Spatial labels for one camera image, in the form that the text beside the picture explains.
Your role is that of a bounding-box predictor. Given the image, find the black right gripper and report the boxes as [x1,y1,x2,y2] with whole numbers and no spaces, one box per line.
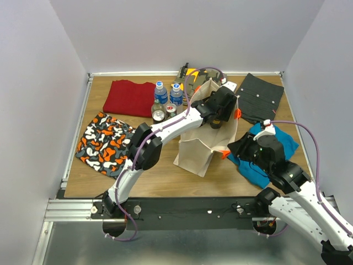
[227,130,271,174]

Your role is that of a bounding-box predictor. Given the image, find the beige canvas tote bag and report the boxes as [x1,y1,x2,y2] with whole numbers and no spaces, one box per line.
[173,77,242,178]

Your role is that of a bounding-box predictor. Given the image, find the Pocari Sweat bottle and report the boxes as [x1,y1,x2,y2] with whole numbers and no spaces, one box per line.
[169,83,183,107]
[154,81,168,105]

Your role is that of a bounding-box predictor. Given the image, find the red tab can front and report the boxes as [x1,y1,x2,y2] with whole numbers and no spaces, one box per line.
[165,103,177,120]

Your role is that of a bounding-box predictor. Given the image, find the green cap glass bottle front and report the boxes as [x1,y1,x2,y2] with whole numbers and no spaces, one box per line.
[151,98,165,114]

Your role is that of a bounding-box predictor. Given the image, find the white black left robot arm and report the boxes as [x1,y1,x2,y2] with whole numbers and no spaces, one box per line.
[102,81,237,218]

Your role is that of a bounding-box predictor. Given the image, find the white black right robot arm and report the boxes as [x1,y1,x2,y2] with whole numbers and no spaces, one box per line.
[228,132,352,264]

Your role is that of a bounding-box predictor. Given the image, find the teal blue shirt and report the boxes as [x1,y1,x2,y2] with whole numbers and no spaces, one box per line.
[227,126,299,189]

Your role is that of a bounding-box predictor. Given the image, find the dark grey buttoned garment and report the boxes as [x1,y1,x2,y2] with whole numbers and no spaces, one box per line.
[236,73,284,124]

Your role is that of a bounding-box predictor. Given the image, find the camouflage yellow green shorts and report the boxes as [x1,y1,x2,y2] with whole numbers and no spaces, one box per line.
[171,63,227,98]

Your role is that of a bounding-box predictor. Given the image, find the folded red shirt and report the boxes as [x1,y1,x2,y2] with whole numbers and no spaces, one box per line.
[103,80,156,118]

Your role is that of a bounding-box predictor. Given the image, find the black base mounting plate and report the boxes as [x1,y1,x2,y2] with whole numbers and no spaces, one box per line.
[90,197,280,234]

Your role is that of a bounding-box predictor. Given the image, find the orange black patterned shorts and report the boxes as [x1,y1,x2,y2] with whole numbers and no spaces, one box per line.
[75,112,135,179]

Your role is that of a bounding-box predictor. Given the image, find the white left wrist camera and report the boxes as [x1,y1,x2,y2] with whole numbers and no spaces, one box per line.
[222,81,237,92]

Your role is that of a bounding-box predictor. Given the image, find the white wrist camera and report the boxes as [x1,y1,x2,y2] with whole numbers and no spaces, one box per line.
[222,81,237,92]
[253,119,276,141]

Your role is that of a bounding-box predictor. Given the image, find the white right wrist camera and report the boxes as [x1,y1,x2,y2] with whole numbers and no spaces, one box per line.
[253,119,276,141]

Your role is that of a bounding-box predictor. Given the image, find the aluminium table frame rail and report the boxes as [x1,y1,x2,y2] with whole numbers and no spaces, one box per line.
[31,72,353,265]

